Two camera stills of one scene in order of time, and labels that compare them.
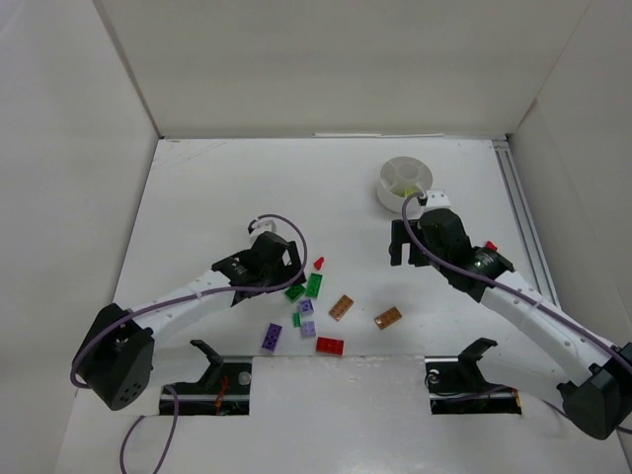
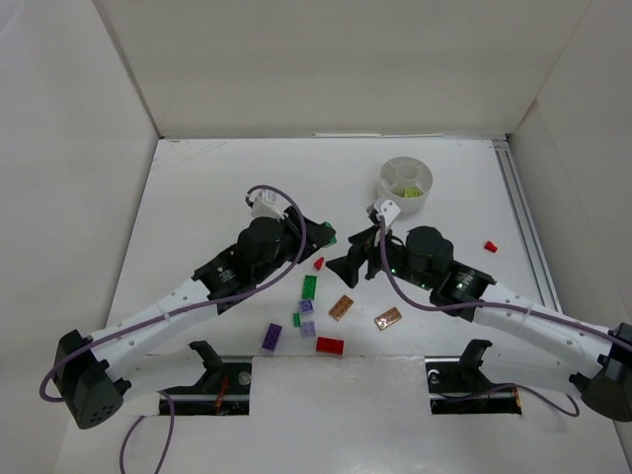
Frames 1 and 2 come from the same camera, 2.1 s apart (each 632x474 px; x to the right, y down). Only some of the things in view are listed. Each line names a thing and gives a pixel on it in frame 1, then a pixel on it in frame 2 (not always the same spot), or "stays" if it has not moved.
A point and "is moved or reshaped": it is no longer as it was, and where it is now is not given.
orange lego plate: x=341 y=308 stays
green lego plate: x=313 y=284 is moved or reshaped
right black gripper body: x=404 y=242 → x=370 y=257
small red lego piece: x=319 y=263 stays
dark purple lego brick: x=272 y=336 stays
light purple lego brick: x=306 y=306 stays
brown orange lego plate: x=387 y=318 stays
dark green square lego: x=294 y=291 → x=333 y=239
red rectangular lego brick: x=330 y=346 stays
